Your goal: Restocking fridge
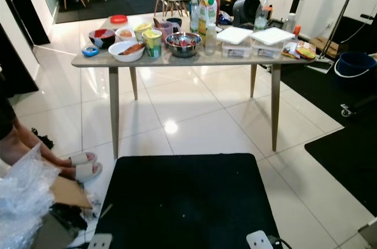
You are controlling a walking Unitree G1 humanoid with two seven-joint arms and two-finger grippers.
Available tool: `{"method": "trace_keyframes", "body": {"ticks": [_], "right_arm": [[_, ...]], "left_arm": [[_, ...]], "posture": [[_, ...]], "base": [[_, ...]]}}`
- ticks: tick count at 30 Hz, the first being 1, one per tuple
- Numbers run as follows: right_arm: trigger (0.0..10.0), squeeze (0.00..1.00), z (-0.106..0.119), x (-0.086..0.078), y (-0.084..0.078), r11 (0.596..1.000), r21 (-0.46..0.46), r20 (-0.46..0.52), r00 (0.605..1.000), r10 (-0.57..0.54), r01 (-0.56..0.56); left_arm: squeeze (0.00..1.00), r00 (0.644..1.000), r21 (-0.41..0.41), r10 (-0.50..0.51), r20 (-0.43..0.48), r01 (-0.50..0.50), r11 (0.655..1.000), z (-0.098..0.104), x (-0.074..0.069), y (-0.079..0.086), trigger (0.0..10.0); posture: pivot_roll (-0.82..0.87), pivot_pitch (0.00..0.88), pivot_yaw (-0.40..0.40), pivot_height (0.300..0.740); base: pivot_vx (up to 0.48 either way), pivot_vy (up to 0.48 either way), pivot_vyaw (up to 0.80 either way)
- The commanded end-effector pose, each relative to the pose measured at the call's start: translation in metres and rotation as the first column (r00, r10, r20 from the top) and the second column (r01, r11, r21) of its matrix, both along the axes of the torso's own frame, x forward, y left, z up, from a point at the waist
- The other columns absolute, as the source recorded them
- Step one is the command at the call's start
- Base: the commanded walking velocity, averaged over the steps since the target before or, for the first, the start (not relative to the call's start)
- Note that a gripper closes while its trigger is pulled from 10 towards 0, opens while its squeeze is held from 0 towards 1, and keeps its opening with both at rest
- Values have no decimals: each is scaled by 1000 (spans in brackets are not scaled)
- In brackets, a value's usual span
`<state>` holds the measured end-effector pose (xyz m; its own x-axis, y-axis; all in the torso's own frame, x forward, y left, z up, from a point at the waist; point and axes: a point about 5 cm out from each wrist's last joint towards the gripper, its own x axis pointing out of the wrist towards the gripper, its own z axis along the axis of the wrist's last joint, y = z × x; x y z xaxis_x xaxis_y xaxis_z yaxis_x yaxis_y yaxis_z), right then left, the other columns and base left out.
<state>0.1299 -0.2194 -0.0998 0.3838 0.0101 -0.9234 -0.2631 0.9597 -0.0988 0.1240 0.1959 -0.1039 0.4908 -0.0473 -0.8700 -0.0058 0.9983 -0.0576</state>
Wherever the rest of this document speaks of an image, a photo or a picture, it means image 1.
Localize white round plate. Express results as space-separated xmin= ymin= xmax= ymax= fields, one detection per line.
xmin=108 ymin=41 xmax=145 ymax=62

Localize orange carrot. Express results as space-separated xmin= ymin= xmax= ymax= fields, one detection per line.
xmin=119 ymin=43 xmax=145 ymax=56

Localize clear bubble wrap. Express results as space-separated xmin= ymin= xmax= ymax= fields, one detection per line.
xmin=0 ymin=143 xmax=62 ymax=249

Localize white sandal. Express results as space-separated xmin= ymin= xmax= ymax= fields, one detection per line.
xmin=69 ymin=152 xmax=97 ymax=167
xmin=74 ymin=162 xmax=102 ymax=182

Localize open brown cardboard box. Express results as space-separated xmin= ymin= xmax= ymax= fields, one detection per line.
xmin=47 ymin=175 xmax=95 ymax=249

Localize wooden table grey legs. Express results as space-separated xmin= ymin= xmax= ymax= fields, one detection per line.
xmin=71 ymin=12 xmax=319 ymax=158

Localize red and black bowl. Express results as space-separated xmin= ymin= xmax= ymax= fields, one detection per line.
xmin=88 ymin=29 xmax=116 ymax=49

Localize white deep bowl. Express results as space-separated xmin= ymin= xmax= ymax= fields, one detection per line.
xmin=115 ymin=26 xmax=137 ymax=42

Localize noodle cup yellow lid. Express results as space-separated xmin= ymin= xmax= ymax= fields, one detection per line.
xmin=143 ymin=29 xmax=163 ymax=59
xmin=134 ymin=22 xmax=153 ymax=41

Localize purple measuring cup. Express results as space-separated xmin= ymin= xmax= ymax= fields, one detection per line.
xmin=153 ymin=18 xmax=175 ymax=41

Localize steel bowl of red candies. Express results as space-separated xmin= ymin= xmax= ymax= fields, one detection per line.
xmin=165 ymin=32 xmax=203 ymax=58

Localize black floor mat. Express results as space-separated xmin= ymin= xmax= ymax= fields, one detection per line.
xmin=94 ymin=153 xmax=282 ymax=249
xmin=305 ymin=124 xmax=377 ymax=201

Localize clear water bottle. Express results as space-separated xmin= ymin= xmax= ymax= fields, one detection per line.
xmin=189 ymin=0 xmax=200 ymax=33

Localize small clear bottle white cap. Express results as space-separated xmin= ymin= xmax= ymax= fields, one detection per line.
xmin=205 ymin=24 xmax=217 ymax=56

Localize yellow green juice carton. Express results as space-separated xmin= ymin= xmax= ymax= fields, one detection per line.
xmin=199 ymin=0 xmax=219 ymax=36

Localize clear container white lid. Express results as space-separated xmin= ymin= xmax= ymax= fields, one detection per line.
xmin=250 ymin=26 xmax=296 ymax=59
xmin=217 ymin=25 xmax=254 ymax=58

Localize black round fan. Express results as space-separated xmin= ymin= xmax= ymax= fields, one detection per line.
xmin=232 ymin=0 xmax=261 ymax=26

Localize clear plastic bottle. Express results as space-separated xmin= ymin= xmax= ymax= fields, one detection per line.
xmin=283 ymin=13 xmax=297 ymax=33

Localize colourful snack packets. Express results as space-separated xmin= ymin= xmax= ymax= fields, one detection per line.
xmin=283 ymin=40 xmax=319 ymax=61

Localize large black rug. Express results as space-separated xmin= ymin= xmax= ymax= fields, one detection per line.
xmin=262 ymin=16 xmax=377 ymax=121

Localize black wheeled stand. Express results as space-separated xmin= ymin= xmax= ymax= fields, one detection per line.
xmin=339 ymin=99 xmax=377 ymax=118

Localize blue bucket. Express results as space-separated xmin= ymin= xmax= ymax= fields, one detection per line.
xmin=333 ymin=51 xmax=377 ymax=79

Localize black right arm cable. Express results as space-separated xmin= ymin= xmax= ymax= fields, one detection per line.
xmin=271 ymin=236 xmax=294 ymax=249

